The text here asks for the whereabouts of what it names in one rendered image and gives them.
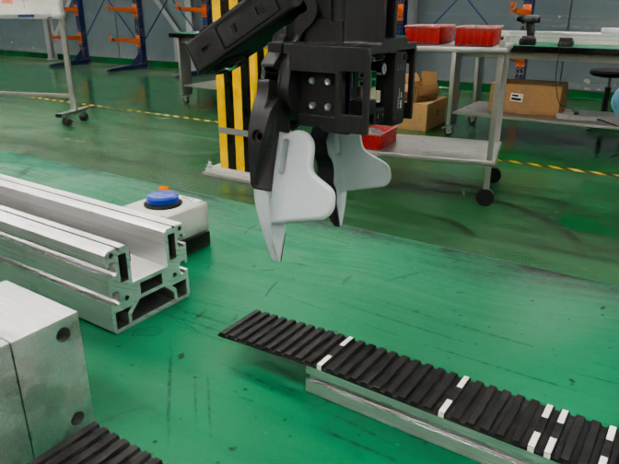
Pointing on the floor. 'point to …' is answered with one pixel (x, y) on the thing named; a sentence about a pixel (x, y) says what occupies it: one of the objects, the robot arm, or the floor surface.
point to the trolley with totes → (460, 149)
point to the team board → (16, 9)
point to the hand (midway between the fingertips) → (301, 227)
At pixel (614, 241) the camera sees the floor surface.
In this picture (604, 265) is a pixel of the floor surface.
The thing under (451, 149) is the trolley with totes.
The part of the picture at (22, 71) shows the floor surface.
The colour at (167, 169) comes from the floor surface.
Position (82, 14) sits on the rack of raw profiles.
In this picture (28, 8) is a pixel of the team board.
